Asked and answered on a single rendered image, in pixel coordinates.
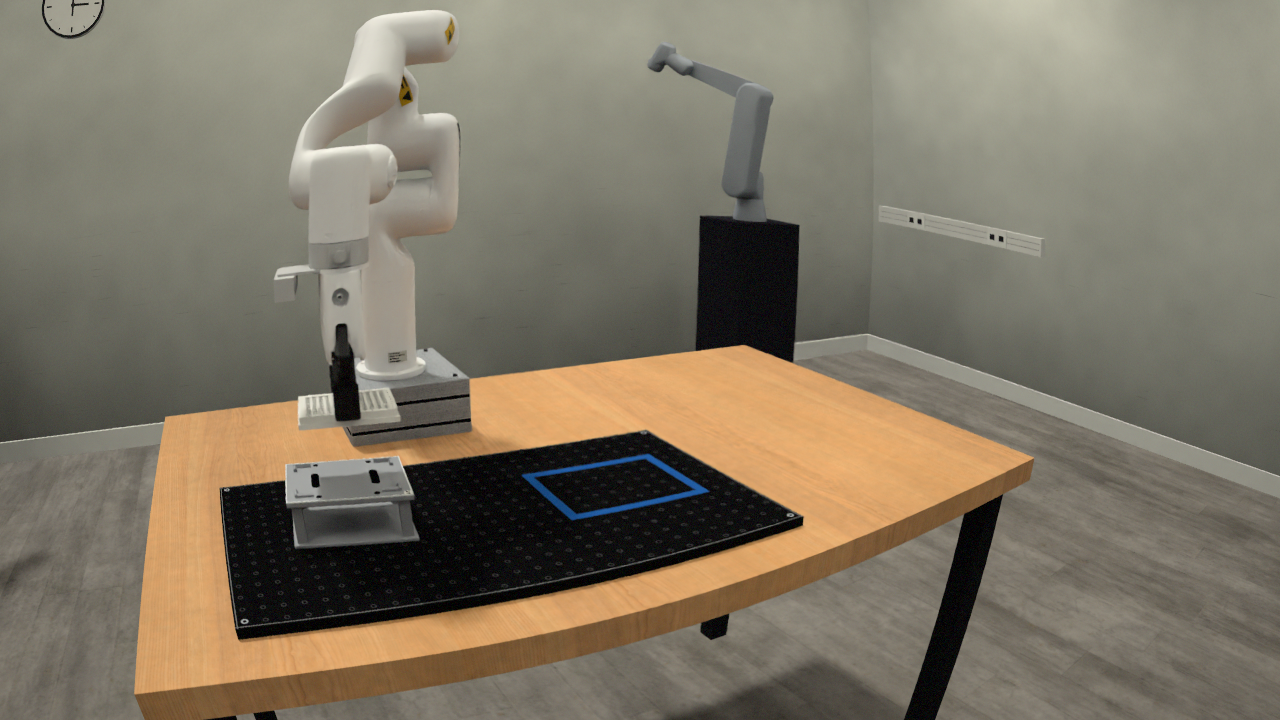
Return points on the blue rectangular tape outline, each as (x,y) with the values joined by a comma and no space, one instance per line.
(573,516)

